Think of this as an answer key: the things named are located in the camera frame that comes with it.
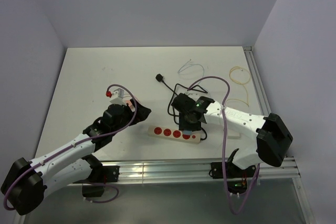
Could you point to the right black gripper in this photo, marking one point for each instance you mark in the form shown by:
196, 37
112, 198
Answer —
182, 124

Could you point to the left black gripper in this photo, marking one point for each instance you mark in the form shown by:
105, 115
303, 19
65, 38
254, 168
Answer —
142, 113

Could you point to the blue charger plug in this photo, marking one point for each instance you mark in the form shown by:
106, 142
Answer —
187, 132

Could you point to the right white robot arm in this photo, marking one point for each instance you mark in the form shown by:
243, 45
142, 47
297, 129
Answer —
268, 137

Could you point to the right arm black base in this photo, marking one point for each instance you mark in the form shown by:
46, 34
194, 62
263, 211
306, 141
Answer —
240, 184

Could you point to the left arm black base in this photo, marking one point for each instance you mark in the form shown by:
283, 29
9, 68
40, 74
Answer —
97, 178

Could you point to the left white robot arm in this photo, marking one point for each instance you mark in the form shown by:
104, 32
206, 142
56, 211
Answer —
28, 183

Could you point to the pink charger plug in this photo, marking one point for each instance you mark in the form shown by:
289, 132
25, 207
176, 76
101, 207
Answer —
130, 105

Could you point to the beige power strip red sockets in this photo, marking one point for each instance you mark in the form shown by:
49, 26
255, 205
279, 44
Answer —
173, 135

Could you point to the white charger adapter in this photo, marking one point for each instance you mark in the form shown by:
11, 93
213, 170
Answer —
234, 136

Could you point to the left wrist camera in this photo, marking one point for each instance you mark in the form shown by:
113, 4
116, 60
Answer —
116, 97

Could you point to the aluminium mounting rail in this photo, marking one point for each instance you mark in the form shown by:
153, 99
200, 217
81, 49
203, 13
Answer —
185, 171

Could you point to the right side aluminium rail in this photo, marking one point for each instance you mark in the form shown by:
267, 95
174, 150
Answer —
260, 91

